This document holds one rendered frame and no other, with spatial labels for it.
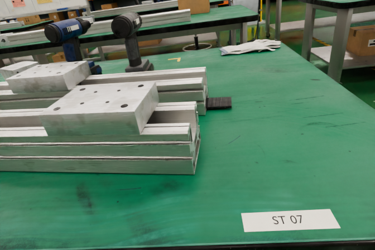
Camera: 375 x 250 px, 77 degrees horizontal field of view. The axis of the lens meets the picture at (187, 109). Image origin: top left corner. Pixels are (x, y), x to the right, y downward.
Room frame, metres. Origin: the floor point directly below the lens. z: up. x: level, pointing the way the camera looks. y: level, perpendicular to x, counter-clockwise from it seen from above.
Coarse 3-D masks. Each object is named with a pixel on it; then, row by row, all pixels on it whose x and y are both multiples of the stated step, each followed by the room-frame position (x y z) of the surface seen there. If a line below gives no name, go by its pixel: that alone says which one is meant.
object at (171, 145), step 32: (0, 128) 0.38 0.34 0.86; (32, 128) 0.37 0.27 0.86; (160, 128) 0.30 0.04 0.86; (192, 128) 0.35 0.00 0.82; (0, 160) 0.37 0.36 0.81; (32, 160) 0.35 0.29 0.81; (64, 160) 0.33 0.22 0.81; (96, 160) 0.32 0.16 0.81; (128, 160) 0.31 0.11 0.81; (160, 160) 0.29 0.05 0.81; (192, 160) 0.29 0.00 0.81
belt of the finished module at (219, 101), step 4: (208, 100) 0.52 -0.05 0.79; (212, 100) 0.52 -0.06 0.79; (216, 100) 0.52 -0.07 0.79; (220, 100) 0.51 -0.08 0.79; (224, 100) 0.51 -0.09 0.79; (228, 100) 0.51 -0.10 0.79; (208, 104) 0.50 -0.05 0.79; (212, 104) 0.50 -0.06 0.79; (216, 104) 0.50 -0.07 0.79; (220, 104) 0.49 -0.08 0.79; (224, 104) 0.49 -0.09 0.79; (228, 104) 0.49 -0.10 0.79; (208, 108) 0.49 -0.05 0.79
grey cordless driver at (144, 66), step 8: (120, 16) 0.71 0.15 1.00; (128, 16) 0.72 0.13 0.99; (136, 16) 0.77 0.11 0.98; (112, 24) 0.69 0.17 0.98; (120, 24) 0.69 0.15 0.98; (128, 24) 0.69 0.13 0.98; (136, 24) 0.74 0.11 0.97; (120, 32) 0.69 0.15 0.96; (128, 32) 0.69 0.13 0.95; (136, 32) 0.76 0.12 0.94; (128, 40) 0.72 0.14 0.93; (136, 40) 0.75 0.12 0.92; (128, 48) 0.72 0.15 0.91; (136, 48) 0.73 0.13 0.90; (128, 56) 0.71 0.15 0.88; (136, 56) 0.72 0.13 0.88; (136, 64) 0.72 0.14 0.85; (144, 64) 0.73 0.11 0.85; (152, 64) 0.80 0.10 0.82; (128, 72) 0.71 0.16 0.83
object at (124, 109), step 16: (64, 96) 0.39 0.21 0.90; (80, 96) 0.38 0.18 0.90; (96, 96) 0.37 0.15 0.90; (112, 96) 0.36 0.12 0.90; (128, 96) 0.35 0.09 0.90; (144, 96) 0.34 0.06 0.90; (48, 112) 0.33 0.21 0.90; (64, 112) 0.32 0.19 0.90; (80, 112) 0.32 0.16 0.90; (96, 112) 0.31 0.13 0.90; (112, 112) 0.30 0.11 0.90; (128, 112) 0.30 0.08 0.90; (144, 112) 0.32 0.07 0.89; (48, 128) 0.33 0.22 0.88; (64, 128) 0.32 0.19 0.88; (80, 128) 0.32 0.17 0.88; (96, 128) 0.31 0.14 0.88; (112, 128) 0.30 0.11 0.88; (128, 128) 0.30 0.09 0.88
